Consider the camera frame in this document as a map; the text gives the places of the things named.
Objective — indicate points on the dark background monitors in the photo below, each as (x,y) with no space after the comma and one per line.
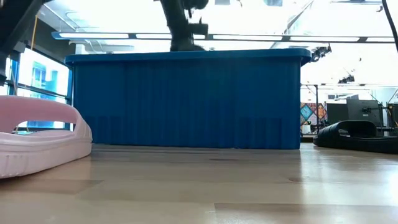
(354,112)

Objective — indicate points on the colourful patterned panel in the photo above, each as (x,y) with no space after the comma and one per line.
(311,113)

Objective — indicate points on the blue plastic bin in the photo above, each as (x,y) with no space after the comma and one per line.
(186,99)

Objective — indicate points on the black rubber slide sandal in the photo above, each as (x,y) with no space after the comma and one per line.
(357,143)

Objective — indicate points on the pink rubber slide sandal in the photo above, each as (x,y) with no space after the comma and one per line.
(40,152)

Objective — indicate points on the long ceiling light bar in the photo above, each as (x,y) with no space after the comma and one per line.
(248,37)

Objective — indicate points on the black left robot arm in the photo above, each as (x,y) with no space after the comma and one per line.
(15,18)

